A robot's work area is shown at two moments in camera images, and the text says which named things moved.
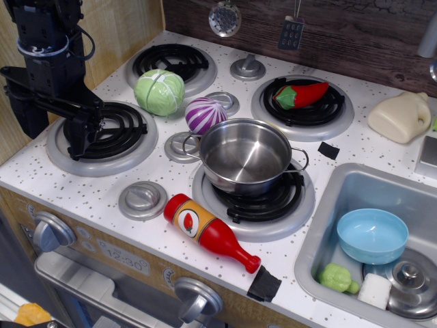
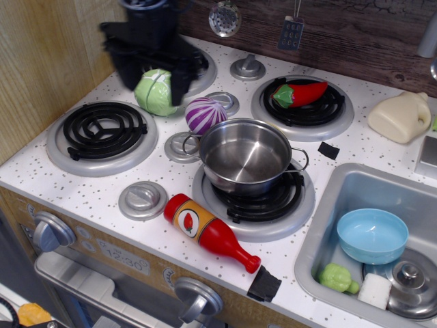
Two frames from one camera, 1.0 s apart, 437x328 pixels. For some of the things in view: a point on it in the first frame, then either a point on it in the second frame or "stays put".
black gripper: x=59 y=80 to x=150 y=37
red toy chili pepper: x=296 y=96 stays put
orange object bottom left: x=31 y=314 stays put
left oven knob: x=50 y=234 stays put
